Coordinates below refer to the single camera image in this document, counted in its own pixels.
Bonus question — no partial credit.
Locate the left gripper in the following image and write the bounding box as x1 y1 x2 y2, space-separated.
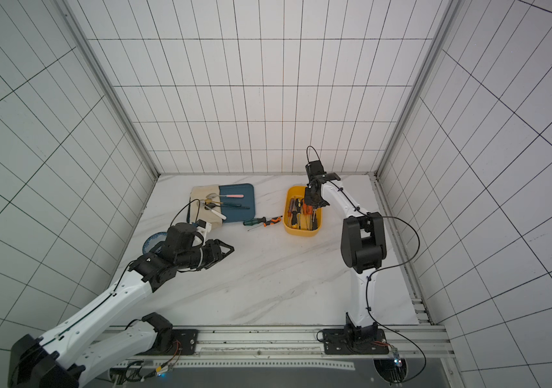
176 239 235 272

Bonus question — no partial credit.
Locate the small black yellow screwdriver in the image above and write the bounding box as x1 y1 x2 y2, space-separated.
294 198 302 230

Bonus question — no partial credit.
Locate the black yellow dotted screwdriver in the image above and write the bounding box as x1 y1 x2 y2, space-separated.
310 208 318 231

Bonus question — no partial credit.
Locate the purple red screwdriver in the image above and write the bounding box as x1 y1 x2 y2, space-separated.
287 198 295 227

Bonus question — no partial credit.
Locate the green black screwdriver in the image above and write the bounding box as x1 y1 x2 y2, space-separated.
243 217 267 226

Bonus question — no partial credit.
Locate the small orange screwdriver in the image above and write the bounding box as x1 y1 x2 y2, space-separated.
248 216 282 228

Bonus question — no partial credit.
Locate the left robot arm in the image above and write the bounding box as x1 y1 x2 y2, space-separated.
7 221 235 387

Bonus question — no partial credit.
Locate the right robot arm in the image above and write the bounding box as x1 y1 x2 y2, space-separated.
304 171 387 352

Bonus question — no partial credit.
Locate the yellow storage box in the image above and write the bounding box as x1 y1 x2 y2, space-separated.
282 186 322 237

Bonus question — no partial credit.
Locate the teal placemat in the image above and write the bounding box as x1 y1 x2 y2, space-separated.
219 184 256 223

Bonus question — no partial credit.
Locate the beige cloth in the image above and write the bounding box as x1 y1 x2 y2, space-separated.
188 185 224 229

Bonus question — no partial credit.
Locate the blue patterned plate far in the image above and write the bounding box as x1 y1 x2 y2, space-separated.
142 232 167 254

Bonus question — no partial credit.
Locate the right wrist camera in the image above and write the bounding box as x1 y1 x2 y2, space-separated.
305 160 326 180

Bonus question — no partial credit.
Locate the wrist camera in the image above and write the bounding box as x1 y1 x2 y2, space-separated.
305 160 326 180
195 220 211 241

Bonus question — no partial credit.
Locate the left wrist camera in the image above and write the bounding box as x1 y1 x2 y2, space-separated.
195 220 211 241

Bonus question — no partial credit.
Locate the white handled spoon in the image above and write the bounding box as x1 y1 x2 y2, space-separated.
203 205 227 221

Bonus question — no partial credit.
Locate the dark handled spoon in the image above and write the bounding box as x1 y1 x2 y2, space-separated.
201 199 249 210

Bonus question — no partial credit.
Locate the pink handled spoon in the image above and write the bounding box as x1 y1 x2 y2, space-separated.
207 193 245 200

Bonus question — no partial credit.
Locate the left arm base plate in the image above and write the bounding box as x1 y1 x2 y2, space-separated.
138 329 199 357

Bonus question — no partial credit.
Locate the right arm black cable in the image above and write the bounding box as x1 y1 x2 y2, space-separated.
365 215 427 384

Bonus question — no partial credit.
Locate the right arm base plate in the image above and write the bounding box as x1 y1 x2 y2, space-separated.
316 328 390 356

